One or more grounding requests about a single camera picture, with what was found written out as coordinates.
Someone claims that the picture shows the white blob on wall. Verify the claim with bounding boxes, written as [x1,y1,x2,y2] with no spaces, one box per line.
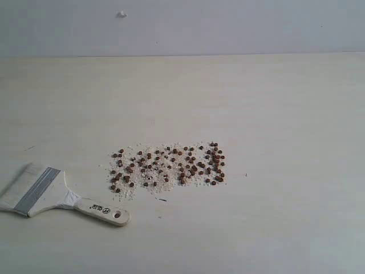
[116,11,128,19]

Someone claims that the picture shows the brown pellets and white crumbs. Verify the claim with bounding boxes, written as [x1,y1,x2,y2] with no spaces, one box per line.
[104,141,228,202]

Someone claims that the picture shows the wide white paint brush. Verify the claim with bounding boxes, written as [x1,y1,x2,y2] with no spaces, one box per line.
[1,163,131,227]

